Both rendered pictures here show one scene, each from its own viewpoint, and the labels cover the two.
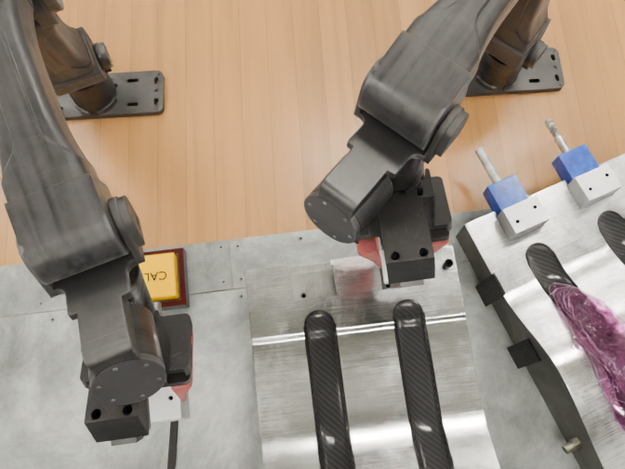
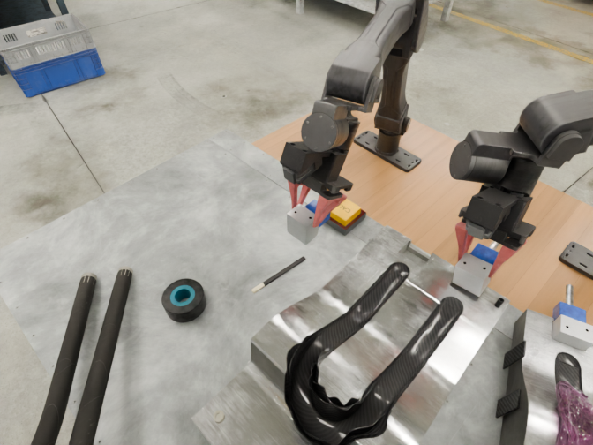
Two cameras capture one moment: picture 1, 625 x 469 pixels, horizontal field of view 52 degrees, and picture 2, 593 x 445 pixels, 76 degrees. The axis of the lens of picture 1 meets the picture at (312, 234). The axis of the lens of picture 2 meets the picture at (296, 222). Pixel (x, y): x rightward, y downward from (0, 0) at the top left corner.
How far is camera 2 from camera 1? 40 cm
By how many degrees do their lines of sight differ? 34
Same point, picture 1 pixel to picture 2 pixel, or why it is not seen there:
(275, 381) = (355, 272)
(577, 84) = not seen: outside the picture
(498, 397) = (467, 418)
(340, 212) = (469, 149)
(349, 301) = (424, 274)
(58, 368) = (273, 211)
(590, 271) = not seen: outside the picture
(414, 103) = (553, 114)
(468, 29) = not seen: outside the picture
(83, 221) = (362, 68)
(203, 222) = (383, 215)
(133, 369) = (326, 124)
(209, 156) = (411, 198)
